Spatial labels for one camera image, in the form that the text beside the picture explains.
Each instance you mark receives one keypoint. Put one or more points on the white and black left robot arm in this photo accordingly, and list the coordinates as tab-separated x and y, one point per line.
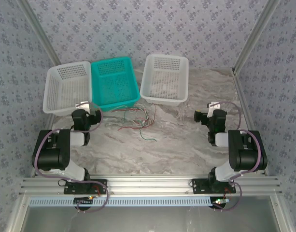
51	154

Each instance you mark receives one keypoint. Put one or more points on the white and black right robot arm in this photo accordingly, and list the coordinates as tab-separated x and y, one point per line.
246	154

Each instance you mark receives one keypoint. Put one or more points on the white perforated plastic basket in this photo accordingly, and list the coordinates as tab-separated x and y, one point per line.
65	96
162	84

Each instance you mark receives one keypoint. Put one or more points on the teal perforated plastic basket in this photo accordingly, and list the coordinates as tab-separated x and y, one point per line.
114	84

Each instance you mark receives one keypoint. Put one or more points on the small circuit board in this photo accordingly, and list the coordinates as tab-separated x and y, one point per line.
83	200
220	201

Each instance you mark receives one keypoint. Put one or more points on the grey metal panel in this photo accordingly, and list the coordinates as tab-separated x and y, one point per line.
147	220

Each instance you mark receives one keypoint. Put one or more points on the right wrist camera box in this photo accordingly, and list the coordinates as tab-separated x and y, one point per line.
212	108

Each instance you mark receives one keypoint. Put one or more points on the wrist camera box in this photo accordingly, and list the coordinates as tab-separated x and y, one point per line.
212	108
83	106

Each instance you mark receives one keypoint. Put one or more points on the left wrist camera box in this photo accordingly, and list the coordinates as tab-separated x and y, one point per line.
83	106

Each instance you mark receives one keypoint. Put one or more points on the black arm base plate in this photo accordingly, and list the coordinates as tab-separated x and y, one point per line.
102	183
198	186

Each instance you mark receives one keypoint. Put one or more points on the aluminium mounting rail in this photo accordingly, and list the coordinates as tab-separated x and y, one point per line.
147	186

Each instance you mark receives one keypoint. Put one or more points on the aluminium frame post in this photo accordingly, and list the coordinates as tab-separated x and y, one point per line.
39	31
256	36

